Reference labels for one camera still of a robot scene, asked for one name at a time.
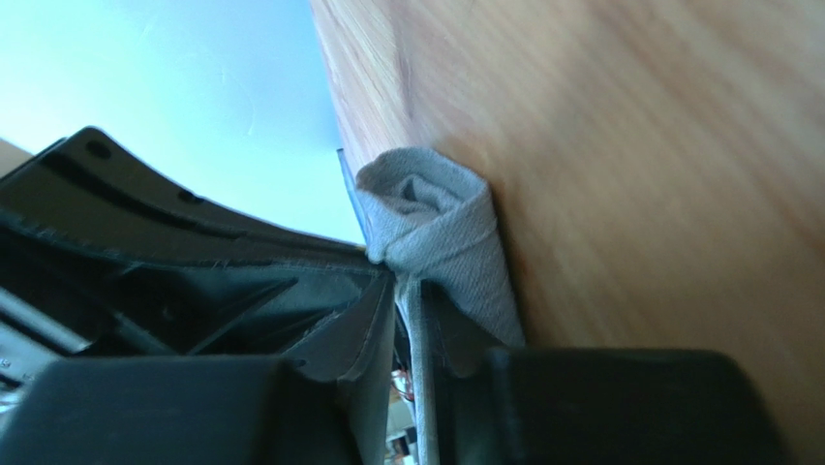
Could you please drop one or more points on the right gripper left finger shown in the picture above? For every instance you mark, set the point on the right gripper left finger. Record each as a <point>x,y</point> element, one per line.
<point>347,357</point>

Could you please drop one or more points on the grey cloth napkin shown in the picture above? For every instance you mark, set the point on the grey cloth napkin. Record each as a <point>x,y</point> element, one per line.
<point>433,221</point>

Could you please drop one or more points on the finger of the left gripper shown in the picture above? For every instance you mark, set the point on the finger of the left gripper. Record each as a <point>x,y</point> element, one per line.
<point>86,193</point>
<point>58,303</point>

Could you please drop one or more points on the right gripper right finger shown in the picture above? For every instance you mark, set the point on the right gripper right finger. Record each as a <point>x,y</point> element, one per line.
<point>464,405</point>

